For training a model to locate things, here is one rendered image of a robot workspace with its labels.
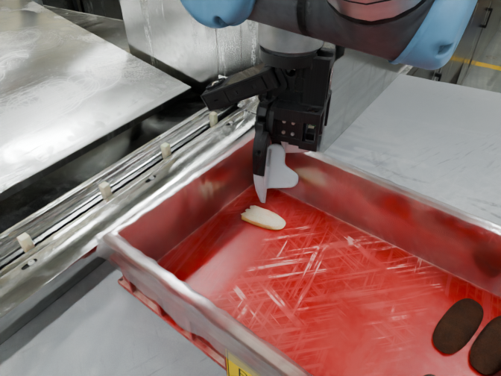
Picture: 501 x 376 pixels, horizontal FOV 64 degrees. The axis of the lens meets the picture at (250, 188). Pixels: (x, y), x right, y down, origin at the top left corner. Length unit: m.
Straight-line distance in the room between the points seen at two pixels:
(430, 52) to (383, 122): 0.66
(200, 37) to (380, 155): 0.43
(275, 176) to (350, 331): 0.22
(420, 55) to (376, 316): 0.35
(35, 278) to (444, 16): 0.52
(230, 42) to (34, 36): 0.50
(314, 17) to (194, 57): 0.60
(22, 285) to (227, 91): 0.35
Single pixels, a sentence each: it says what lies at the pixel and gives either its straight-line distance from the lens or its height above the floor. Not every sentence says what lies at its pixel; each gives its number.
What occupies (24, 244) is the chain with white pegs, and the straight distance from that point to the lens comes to 0.64.
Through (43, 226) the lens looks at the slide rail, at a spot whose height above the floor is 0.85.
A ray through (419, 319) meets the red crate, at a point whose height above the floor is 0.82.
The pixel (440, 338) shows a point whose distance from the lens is 0.56.
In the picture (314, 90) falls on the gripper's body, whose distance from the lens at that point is 0.49.
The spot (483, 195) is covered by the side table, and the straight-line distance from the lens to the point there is 0.81.
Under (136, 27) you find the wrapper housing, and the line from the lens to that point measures 1.01.
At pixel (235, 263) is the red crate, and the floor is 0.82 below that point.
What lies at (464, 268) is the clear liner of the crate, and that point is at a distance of 0.62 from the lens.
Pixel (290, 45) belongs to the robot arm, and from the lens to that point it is 0.45.
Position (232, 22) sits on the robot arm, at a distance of 0.34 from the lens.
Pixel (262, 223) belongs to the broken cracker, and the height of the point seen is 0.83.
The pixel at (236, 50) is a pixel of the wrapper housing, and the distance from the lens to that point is 0.82.
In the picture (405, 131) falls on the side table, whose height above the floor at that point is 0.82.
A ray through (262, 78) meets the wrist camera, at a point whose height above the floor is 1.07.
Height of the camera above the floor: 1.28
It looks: 40 degrees down
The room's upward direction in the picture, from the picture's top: straight up
